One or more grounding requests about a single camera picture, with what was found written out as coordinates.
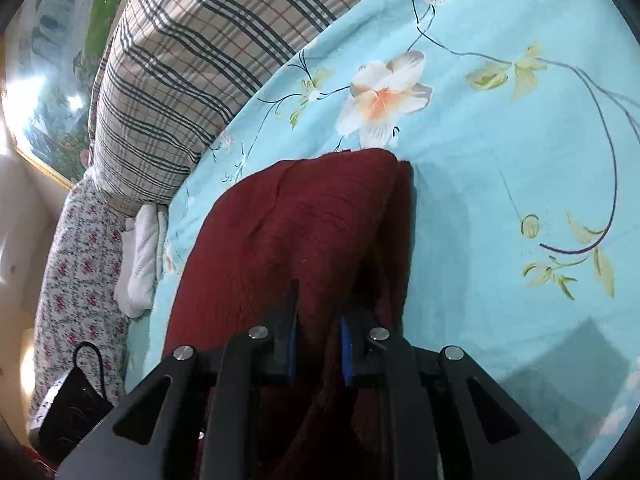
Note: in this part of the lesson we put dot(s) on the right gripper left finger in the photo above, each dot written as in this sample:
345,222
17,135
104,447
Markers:
188,418

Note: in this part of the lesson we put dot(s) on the pink floral quilt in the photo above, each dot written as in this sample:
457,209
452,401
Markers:
76,301

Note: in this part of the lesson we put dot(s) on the light blue floral bedsheet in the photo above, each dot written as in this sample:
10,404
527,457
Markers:
520,119

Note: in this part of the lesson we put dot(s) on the framed landscape painting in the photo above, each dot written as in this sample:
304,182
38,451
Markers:
53,50

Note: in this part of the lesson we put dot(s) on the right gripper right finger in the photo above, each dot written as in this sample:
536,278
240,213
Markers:
442,416

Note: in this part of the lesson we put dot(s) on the beige plaid quilt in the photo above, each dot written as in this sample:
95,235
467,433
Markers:
173,76

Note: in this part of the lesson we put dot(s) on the dark red knit hoodie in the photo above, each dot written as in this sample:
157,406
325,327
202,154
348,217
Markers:
339,226

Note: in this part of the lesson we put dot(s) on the white folded towel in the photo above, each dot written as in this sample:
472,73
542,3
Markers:
142,260

